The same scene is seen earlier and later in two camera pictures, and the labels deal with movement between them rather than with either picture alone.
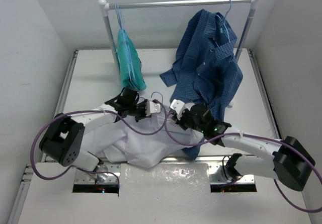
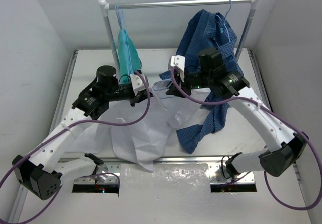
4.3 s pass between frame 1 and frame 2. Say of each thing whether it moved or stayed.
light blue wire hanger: moved
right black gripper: moved
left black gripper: moved
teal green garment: stayed
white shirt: moved
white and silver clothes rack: stayed
